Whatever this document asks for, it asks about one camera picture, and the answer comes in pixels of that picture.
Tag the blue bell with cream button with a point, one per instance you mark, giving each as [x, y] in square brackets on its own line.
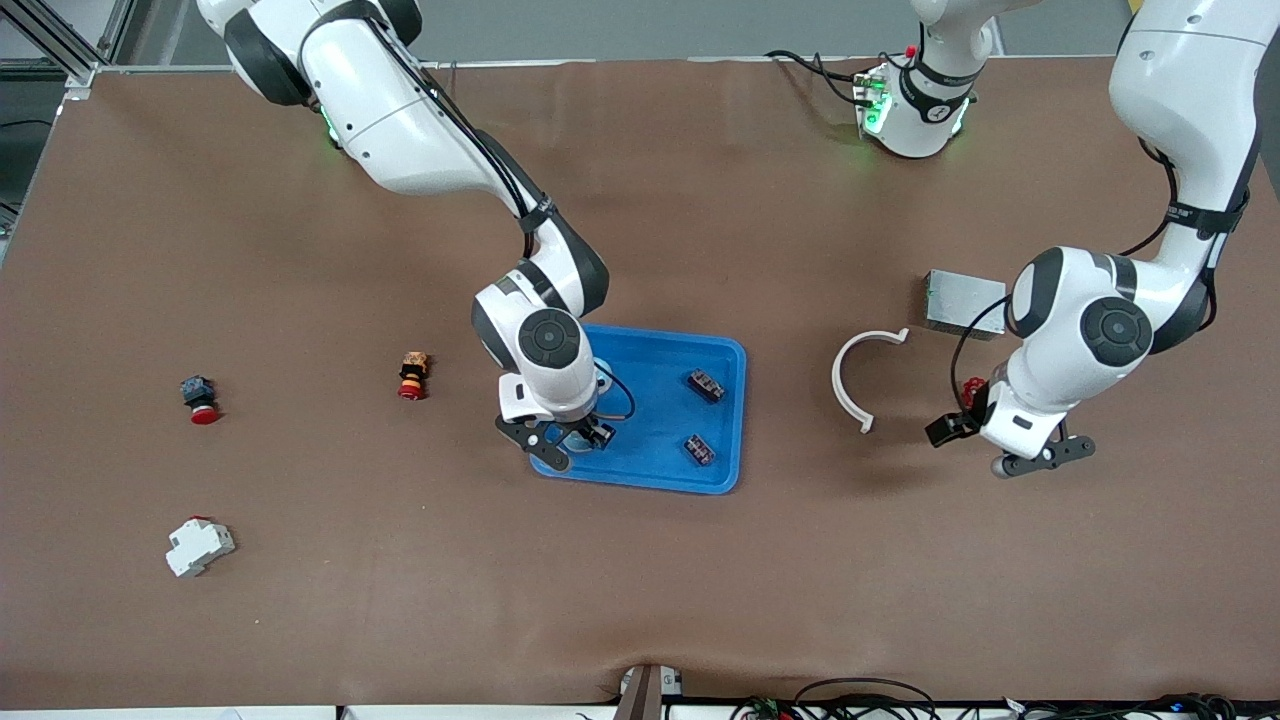
[605, 378]
[575, 441]

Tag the small black terminal block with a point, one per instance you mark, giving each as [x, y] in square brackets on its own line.
[698, 450]

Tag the dark rectangular relay block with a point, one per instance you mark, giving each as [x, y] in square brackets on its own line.
[706, 385]

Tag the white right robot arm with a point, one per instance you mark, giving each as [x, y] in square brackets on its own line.
[400, 120]

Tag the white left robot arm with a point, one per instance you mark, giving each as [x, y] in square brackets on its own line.
[1190, 90]

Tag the blue plastic tray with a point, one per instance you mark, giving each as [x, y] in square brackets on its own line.
[660, 400]

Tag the red handwheel brass valve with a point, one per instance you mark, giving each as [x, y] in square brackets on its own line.
[970, 385]

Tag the grey metal box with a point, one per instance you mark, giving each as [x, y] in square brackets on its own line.
[955, 300]

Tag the white curved plastic clamp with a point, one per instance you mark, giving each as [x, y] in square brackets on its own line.
[838, 385]

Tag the red yellow emergency stop button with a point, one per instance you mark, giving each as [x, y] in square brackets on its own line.
[412, 375]

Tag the red push button black body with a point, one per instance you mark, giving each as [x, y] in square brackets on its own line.
[200, 398]

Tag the white circuit breaker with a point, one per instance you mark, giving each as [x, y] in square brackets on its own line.
[198, 548]

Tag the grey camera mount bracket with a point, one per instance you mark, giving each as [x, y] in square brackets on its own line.
[645, 695]

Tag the aluminium frame post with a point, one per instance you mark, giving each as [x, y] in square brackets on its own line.
[80, 78]

